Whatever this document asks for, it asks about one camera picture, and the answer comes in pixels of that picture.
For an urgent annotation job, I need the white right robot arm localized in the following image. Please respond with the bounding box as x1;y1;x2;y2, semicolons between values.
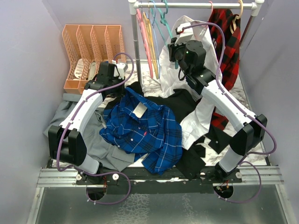
168;37;267;182

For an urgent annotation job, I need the black garment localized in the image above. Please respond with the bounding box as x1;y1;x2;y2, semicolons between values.
104;82;232;180

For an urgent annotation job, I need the metal clothes rack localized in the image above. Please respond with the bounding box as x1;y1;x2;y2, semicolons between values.
128;0;267;84

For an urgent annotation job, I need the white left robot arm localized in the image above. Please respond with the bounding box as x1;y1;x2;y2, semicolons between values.
48;60;128;184

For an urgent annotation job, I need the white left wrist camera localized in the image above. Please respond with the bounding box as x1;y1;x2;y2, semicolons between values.
112;60;128;79

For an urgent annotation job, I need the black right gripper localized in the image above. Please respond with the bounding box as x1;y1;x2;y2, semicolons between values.
168;36;191;77

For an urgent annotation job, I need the yellow hanger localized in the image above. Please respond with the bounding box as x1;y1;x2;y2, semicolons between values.
142;12;159;79

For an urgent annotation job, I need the peach plastic file organizer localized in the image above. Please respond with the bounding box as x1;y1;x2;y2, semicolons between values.
62;25;126;94

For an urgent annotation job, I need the blue plaid shirt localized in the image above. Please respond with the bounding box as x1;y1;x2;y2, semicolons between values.
100;87;183;175

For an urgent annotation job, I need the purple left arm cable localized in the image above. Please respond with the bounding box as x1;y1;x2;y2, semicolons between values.
56;52;135;206

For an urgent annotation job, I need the teal hanger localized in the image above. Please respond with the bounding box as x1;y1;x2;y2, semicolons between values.
149;0;179;70

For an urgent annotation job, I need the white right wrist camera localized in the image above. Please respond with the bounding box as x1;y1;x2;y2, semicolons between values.
175;22;193;46

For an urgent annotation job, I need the white shirt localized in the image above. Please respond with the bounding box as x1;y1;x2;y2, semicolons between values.
150;25;219;149

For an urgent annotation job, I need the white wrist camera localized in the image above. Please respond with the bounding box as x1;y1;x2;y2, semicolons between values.
175;22;193;46
112;60;128;79

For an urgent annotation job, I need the red black plaid shirt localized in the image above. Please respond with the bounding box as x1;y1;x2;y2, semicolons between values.
207;8;241;135

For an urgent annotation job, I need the light blue hanger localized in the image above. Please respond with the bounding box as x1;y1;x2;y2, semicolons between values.
149;7;161;80

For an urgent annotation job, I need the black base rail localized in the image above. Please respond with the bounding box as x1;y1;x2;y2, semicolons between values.
76;166;242;195

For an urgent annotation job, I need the cream hanger under plaid shirt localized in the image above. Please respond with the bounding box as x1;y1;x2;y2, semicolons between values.
229;0;243;34

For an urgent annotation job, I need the pink hanger under white shirt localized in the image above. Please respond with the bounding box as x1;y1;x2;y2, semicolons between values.
195;0;214;32

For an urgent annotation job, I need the white oval packaged card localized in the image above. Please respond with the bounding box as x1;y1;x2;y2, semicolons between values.
74;58;84;80

